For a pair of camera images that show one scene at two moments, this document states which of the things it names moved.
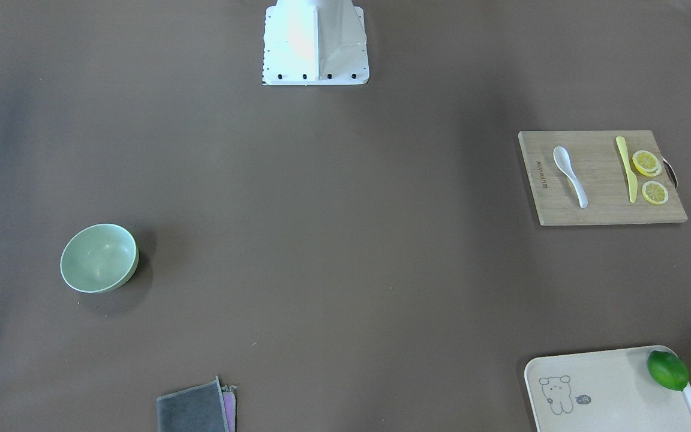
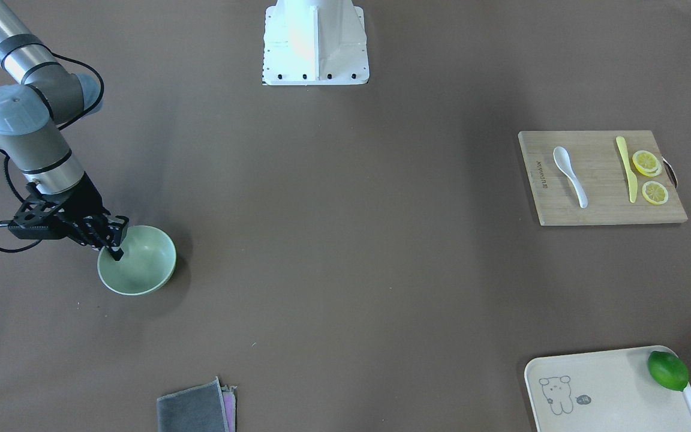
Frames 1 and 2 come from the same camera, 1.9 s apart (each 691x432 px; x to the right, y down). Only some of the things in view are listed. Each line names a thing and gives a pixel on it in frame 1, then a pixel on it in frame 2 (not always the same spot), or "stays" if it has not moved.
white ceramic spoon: [563, 161] stays
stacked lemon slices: [646, 163] stays
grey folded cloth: [206, 407] stays
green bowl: [98, 258] → [148, 262]
